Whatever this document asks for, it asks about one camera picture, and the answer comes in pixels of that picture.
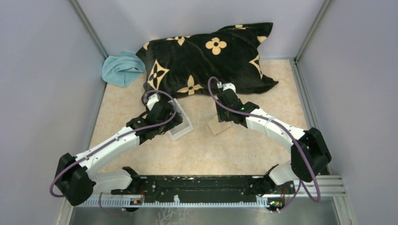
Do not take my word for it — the beige card holder wallet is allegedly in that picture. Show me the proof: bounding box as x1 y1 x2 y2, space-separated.
207 115 232 136

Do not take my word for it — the white plastic card box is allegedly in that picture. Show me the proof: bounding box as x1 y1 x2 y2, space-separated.
169 98 194 141

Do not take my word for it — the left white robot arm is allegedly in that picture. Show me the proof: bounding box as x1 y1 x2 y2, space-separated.
49 94 187 206

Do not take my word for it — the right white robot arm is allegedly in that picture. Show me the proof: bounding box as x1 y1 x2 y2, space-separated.
216 82 332 193

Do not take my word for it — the black floral pillow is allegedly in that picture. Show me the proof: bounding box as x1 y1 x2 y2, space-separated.
137 22 277 98

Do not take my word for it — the light blue cloth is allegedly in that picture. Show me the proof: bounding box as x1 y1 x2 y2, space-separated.
101 51 145 87

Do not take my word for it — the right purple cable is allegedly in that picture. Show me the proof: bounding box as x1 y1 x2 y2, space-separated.
207 76 321 213

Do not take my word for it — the purple cable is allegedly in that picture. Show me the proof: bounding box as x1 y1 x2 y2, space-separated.
207 76 321 213
49 90 178 215

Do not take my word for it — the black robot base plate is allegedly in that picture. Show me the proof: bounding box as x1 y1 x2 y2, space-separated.
111 175 295 203

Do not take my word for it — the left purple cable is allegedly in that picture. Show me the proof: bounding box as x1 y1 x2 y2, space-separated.
49 90 178 215

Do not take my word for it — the aluminium frame rail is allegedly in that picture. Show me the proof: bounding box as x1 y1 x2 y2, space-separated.
63 175 346 209

